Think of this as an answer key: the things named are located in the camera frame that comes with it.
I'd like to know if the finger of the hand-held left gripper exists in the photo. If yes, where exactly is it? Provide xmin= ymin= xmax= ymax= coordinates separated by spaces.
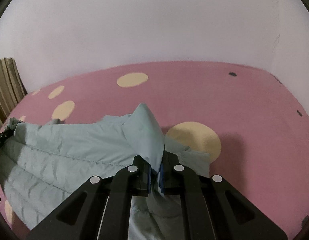
xmin=0 ymin=127 xmax=14 ymax=153

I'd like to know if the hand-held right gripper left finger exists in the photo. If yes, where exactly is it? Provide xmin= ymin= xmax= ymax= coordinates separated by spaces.
xmin=26 ymin=155 xmax=152 ymax=240

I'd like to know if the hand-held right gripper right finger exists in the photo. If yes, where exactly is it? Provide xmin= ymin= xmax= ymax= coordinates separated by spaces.
xmin=159 ymin=152 xmax=288 ymax=240

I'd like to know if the light blue puffer jacket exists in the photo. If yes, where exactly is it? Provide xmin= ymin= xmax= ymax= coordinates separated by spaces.
xmin=0 ymin=102 xmax=211 ymax=240

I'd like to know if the pink dotted bed sheet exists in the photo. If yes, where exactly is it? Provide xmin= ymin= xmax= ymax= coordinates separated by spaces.
xmin=0 ymin=60 xmax=309 ymax=240

